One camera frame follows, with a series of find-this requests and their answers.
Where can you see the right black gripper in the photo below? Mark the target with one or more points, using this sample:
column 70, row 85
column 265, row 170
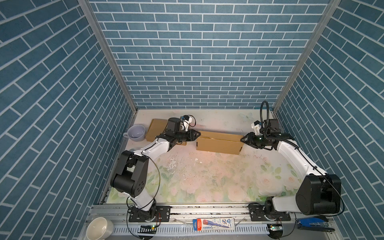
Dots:
column 246, row 140

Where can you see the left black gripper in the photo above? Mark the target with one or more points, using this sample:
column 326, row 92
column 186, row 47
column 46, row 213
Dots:
column 191, row 138

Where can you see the brown cardboard box stack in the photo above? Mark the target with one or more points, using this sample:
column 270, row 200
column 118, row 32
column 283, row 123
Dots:
column 219, row 143

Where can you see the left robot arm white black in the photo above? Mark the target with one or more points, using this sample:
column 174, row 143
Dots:
column 130, row 174

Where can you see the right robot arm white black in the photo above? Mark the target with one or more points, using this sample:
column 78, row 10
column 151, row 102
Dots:
column 319, row 192

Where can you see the lavender mug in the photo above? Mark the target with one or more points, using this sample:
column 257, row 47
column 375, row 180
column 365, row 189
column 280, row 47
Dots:
column 135, row 133

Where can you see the toothpaste package red blue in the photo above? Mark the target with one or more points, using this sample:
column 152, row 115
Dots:
column 213, row 224

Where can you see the right controller board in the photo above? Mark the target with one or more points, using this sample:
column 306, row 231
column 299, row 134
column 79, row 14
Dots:
column 275, row 231

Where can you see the controller board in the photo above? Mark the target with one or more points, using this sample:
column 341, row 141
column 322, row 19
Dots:
column 147, row 232
column 275, row 231

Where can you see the left controller board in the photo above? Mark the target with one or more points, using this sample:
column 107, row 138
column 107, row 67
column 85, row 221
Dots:
column 147, row 232

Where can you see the blue stapler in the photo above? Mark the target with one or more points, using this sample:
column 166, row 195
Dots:
column 317, row 224

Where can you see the white bowl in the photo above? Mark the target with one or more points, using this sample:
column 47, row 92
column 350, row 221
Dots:
column 99, row 229

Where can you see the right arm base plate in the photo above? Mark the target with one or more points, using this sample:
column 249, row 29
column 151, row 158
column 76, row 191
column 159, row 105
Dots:
column 259, row 213

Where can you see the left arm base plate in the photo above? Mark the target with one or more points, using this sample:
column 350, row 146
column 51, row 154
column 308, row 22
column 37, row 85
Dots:
column 163, row 213

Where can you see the aluminium rail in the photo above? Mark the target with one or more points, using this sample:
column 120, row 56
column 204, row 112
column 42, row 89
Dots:
column 180, row 225

